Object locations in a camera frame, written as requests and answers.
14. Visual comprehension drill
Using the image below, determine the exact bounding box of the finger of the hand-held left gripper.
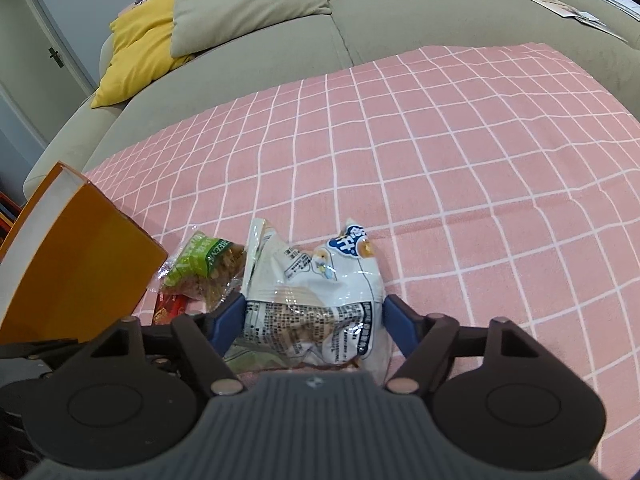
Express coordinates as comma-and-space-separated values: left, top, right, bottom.
0, 339, 92, 362

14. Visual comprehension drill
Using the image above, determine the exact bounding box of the yellow pillow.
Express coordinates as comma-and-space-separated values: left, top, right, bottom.
90, 0, 193, 109

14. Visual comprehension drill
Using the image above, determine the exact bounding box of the green clear snack packet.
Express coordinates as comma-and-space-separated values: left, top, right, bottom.
157, 230, 248, 311

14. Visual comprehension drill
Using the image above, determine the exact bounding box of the pink checked tablecloth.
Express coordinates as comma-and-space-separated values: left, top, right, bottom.
82, 42, 640, 480

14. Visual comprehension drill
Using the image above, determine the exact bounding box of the red gold snack packet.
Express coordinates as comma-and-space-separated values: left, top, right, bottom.
150, 292, 193, 327

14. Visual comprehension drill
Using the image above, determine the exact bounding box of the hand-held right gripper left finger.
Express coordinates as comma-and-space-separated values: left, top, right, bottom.
82, 294, 248, 395

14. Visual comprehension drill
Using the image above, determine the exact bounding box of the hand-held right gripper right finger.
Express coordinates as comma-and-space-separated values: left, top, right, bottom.
382, 294, 540, 395

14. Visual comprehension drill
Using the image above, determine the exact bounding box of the beige sofa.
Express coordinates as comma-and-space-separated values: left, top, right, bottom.
22, 0, 640, 201

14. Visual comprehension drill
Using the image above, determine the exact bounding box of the white door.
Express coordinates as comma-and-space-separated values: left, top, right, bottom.
0, 0, 98, 106

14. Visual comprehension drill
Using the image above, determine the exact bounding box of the beige pillow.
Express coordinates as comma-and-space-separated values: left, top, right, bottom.
170, 0, 333, 58

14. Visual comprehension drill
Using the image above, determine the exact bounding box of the orange cardboard box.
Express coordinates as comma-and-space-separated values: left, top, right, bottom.
0, 161, 168, 345

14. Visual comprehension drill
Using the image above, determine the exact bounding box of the shelf of colourful books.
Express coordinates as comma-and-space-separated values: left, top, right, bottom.
0, 190, 23, 246

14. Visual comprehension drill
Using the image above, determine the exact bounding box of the white blue print snack packet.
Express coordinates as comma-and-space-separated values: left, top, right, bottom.
222, 217, 387, 376

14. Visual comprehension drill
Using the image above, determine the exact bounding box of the open magazine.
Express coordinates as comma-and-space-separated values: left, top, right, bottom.
492, 0, 628, 43

